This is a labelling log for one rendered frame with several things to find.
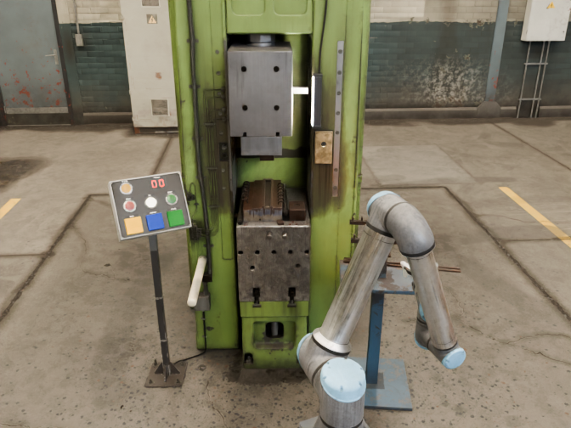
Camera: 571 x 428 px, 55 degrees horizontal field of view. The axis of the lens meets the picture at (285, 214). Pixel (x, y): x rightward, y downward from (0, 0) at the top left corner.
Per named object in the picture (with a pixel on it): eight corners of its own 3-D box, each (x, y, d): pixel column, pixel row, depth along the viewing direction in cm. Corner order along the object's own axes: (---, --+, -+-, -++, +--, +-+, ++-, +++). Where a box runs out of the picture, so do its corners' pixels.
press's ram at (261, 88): (309, 136, 266) (311, 51, 250) (229, 137, 265) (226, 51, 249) (305, 115, 304) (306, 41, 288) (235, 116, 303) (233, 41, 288)
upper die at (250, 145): (281, 154, 269) (281, 136, 265) (240, 155, 269) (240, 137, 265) (280, 132, 308) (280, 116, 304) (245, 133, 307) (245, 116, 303)
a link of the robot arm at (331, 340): (304, 391, 192) (391, 198, 173) (288, 361, 207) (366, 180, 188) (341, 395, 198) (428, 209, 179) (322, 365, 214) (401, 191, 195)
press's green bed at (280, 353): (307, 370, 314) (308, 301, 296) (242, 371, 314) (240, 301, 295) (302, 315, 365) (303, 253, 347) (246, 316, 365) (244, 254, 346)
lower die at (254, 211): (282, 221, 283) (282, 205, 280) (243, 221, 283) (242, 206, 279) (280, 192, 322) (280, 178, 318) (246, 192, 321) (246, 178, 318)
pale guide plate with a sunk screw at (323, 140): (331, 163, 284) (332, 132, 277) (314, 164, 284) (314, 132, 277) (331, 162, 286) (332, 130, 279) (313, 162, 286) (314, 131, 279)
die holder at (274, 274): (309, 301, 296) (310, 225, 278) (239, 301, 295) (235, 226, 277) (303, 253, 347) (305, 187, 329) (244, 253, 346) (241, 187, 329)
